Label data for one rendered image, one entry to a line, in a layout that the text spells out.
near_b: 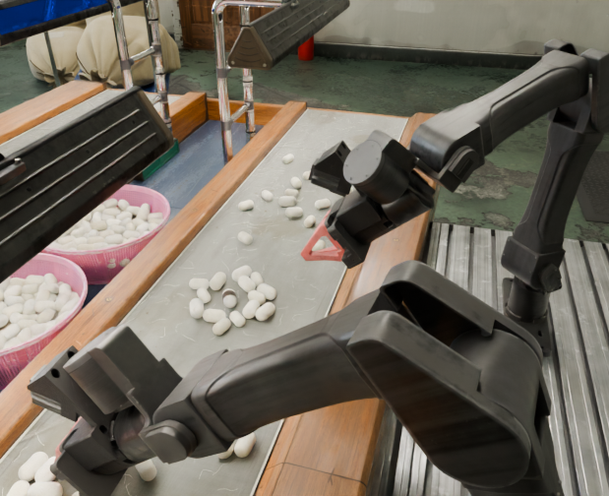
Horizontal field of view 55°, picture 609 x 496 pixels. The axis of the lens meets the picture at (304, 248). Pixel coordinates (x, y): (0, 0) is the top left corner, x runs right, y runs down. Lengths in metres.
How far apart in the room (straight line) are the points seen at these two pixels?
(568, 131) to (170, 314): 0.65
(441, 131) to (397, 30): 4.57
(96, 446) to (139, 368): 0.10
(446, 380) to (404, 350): 0.03
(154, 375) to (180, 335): 0.34
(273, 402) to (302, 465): 0.25
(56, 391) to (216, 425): 0.18
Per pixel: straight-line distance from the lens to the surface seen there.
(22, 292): 1.08
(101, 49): 3.90
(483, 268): 1.19
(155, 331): 0.91
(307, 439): 0.71
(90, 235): 1.18
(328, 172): 0.74
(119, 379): 0.55
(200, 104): 1.84
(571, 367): 1.02
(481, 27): 5.27
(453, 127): 0.75
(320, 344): 0.39
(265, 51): 1.03
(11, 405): 0.82
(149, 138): 0.69
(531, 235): 0.97
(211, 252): 1.07
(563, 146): 0.92
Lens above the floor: 1.31
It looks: 32 degrees down
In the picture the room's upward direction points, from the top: straight up
